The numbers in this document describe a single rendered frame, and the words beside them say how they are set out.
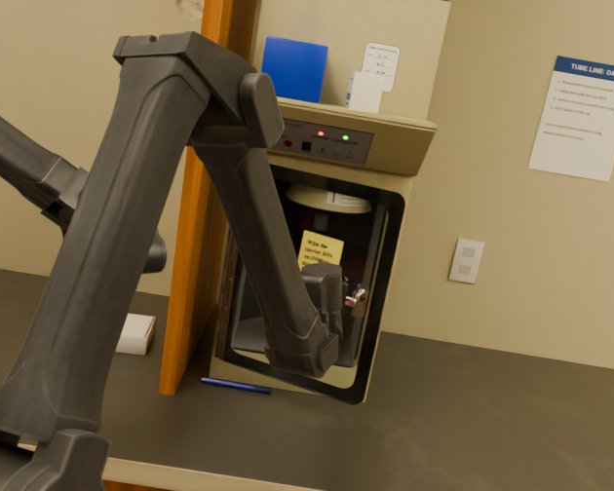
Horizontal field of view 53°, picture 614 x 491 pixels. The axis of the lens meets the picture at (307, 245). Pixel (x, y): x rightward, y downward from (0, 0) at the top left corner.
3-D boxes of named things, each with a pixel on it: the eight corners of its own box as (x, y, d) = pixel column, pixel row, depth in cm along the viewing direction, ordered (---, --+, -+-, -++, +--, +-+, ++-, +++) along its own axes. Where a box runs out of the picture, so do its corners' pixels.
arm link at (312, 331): (147, 92, 59) (245, 90, 54) (177, 64, 62) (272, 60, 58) (262, 376, 85) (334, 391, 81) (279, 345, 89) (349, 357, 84)
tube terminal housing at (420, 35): (225, 328, 148) (274, -11, 128) (358, 350, 149) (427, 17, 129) (208, 377, 124) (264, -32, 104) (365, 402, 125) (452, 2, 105)
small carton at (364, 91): (344, 106, 106) (351, 71, 105) (372, 111, 107) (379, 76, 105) (348, 108, 102) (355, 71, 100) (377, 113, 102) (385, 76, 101)
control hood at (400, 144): (240, 145, 112) (248, 89, 109) (415, 175, 113) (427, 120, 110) (231, 152, 101) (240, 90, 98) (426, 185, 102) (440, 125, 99)
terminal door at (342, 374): (216, 357, 122) (245, 157, 112) (362, 406, 113) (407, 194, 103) (214, 358, 122) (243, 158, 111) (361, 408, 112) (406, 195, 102)
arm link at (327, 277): (264, 364, 84) (322, 375, 80) (260, 284, 81) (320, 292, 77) (302, 331, 94) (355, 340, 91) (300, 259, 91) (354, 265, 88)
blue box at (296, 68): (262, 92, 109) (270, 38, 106) (319, 101, 109) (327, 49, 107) (257, 93, 99) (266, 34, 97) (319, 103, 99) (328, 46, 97)
